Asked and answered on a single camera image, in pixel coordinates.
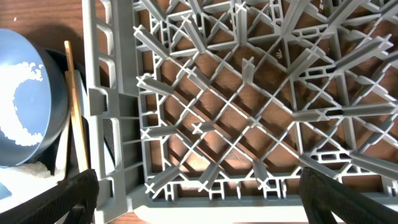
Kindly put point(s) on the white plastic spoon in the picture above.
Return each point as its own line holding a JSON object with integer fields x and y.
{"x": 61, "y": 161}

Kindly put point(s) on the light blue saucer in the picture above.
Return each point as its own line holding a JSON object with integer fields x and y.
{"x": 4, "y": 192}

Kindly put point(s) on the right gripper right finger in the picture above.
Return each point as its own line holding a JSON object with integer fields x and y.
{"x": 324, "y": 197}

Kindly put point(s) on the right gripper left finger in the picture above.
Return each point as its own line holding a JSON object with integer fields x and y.
{"x": 74, "y": 198}

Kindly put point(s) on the grey dishwasher rack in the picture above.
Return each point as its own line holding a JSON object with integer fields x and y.
{"x": 207, "y": 111}

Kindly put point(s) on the dark blue plate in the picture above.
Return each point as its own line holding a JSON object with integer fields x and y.
{"x": 42, "y": 106}

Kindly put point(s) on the round black serving tray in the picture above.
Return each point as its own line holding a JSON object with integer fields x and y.
{"x": 48, "y": 156}

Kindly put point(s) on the white rice pile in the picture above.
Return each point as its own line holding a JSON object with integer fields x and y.
{"x": 11, "y": 77}

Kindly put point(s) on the wooden chopstick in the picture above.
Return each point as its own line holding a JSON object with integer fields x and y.
{"x": 73, "y": 101}
{"x": 79, "y": 137}

